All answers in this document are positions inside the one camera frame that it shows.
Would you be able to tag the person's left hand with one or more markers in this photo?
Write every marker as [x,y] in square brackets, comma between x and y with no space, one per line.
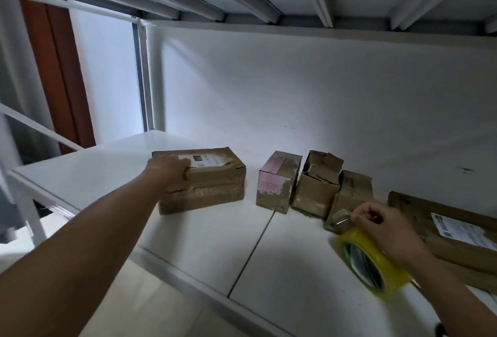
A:
[167,174]

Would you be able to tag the person's right hand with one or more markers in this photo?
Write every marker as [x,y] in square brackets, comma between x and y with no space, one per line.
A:
[392,232]

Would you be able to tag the yellow tape roll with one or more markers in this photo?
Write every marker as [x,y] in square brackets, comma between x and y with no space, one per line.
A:
[384,271]

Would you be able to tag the long cardboard box white label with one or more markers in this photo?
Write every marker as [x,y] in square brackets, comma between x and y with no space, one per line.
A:
[213,185]

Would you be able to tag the small cardboard box red label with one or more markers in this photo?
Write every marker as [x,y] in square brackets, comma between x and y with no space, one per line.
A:
[349,197]

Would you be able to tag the corrugated cardboard box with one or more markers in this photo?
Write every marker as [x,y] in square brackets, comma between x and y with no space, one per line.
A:
[318,185]

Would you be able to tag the pink carton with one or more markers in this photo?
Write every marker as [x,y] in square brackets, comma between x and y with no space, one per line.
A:
[276,181]

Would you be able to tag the person's left forearm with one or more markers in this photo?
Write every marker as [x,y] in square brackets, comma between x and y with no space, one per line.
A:
[70,263]

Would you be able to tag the person's right forearm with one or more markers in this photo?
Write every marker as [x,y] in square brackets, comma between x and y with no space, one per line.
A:
[458,302]

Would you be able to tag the white metal shelf rack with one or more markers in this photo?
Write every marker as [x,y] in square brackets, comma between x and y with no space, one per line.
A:
[101,170]

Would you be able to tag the perforated white metal rack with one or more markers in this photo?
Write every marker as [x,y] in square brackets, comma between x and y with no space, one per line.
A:
[23,193]

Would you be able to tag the red-brown door frame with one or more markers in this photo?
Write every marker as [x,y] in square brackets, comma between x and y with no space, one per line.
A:
[62,69]

